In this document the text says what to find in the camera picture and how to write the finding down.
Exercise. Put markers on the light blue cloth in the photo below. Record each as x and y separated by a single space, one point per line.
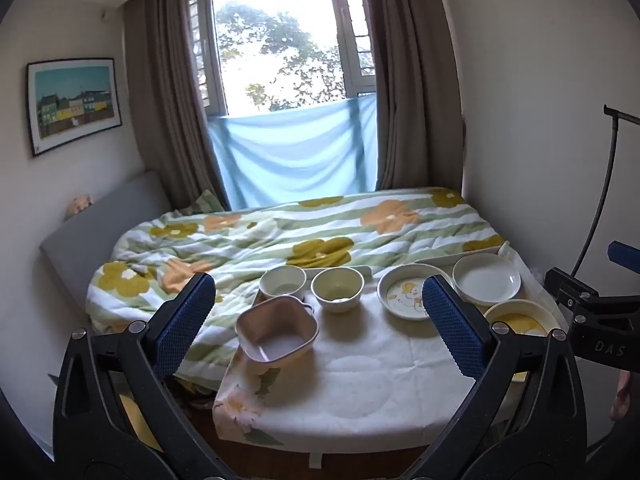
290 155

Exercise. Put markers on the cream round bowl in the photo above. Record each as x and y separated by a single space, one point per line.
337 290

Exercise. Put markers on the white floral tablecloth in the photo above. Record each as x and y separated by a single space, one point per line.
360 375

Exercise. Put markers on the person's right hand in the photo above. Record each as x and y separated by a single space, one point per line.
622 395

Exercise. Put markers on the grey padded headboard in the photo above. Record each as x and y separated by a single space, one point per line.
100 240

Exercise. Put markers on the yellow plate with white rim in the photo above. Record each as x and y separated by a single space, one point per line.
520 320

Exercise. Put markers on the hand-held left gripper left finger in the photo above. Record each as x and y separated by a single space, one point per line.
185 320

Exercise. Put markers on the pink square bowl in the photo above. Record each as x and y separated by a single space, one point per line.
275 340

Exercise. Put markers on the framed picture of houses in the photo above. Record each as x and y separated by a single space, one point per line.
75 100

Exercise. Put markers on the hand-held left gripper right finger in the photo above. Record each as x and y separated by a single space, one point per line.
450 330

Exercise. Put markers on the floral green striped blanket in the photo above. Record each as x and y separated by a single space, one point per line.
300 230

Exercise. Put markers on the white plate with cartoon print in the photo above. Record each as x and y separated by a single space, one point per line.
400 295

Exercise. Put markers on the white round bowl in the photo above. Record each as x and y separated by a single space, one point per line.
282 282

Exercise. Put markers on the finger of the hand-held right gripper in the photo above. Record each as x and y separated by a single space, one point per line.
625 255
565 282

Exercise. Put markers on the window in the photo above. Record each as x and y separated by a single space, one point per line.
275 50

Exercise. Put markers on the small floral soft item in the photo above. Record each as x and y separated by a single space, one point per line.
80 205

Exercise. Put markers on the plain white plate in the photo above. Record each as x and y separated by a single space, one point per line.
485 280

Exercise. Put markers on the green striped pillow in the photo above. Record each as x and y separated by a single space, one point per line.
205 202

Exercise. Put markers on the brown curtain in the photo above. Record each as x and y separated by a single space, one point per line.
415 110
165 110

